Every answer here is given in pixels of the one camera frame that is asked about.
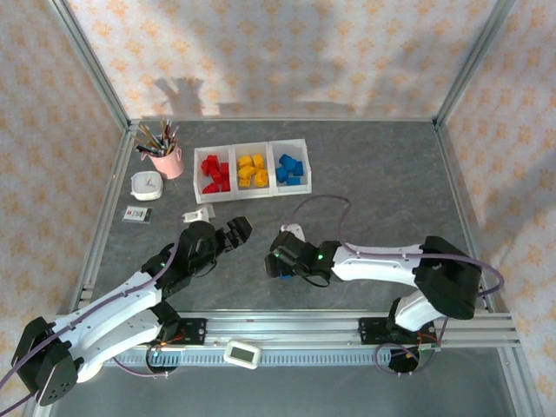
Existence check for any white plastic bin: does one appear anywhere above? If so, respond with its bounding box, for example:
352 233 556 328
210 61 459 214
232 142 275 202
193 145 239 205
268 137 314 196

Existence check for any clear card case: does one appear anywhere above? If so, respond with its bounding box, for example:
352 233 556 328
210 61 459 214
122 206 155 224

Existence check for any small white clock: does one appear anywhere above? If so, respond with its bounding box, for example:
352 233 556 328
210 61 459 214
129 170 165 202

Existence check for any white digital timer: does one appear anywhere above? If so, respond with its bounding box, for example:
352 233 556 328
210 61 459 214
223 341 261 370

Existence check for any pink metal cup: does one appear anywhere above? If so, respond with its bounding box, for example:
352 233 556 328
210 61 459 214
149 145 185 180

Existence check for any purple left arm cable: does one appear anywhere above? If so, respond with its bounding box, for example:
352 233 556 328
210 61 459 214
0 216 188 412

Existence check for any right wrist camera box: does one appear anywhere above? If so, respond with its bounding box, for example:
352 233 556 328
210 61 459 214
269 223 306 261

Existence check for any wide aluminium base rail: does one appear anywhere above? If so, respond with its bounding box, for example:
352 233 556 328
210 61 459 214
54 310 520 348

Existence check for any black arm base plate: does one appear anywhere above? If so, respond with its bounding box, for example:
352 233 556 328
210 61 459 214
171 318 208 348
358 316 436 348

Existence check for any grey slotted cable duct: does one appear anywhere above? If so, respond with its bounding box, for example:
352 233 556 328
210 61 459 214
116 347 440 367

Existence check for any aluminium frame rail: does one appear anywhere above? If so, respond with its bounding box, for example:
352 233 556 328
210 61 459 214
128 116 438 125
69 123 136 316
434 123 499 314

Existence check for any aluminium frame post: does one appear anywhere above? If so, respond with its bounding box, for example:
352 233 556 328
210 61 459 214
498 346 542 417
433 0 518 131
45 0 134 131

